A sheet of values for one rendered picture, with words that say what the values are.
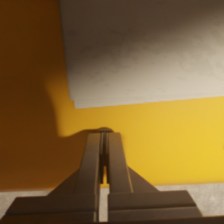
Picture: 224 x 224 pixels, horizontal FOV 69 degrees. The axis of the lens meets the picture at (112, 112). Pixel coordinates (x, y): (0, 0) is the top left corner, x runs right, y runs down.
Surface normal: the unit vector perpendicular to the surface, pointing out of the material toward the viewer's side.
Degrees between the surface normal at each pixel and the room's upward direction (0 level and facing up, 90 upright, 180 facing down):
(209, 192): 0
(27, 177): 14
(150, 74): 0
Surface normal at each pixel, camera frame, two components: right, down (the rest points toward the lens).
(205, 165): 0.04, 0.49
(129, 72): 0.04, 0.26
